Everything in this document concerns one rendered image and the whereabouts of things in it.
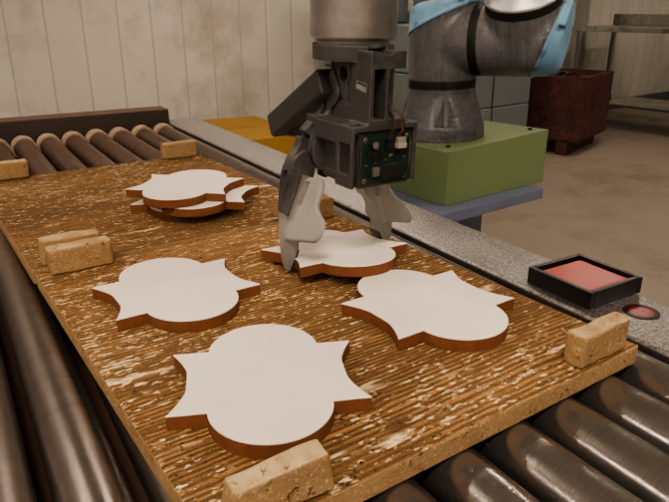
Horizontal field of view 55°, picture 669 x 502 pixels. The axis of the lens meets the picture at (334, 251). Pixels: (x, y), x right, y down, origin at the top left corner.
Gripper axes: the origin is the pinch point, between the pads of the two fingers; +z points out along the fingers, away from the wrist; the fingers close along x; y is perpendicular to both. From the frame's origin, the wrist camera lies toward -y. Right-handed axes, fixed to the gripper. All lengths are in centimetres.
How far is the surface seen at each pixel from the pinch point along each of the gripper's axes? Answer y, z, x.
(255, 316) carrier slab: 6.4, 1.2, -12.4
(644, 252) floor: -112, 93, 272
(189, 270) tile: -3.4, 0.3, -14.0
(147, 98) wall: -383, 40, 112
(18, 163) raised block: -54, 0, -20
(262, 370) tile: 15.9, -0.1, -16.8
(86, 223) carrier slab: -26.6, 1.9, -17.5
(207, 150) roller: -65, 4, 15
